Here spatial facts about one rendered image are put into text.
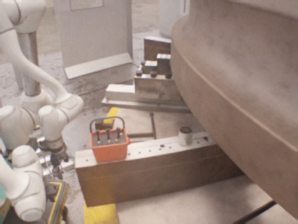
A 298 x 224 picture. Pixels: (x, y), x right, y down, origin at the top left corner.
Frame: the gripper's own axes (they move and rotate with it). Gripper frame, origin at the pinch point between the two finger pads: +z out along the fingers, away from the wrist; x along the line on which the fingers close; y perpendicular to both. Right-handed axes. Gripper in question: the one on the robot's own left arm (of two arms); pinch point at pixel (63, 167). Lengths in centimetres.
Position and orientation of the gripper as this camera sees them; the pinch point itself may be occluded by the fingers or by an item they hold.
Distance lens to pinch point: 137.0
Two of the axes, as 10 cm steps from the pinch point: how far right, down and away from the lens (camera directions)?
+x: -0.1, -5.4, 8.4
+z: 0.0, 8.4, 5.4
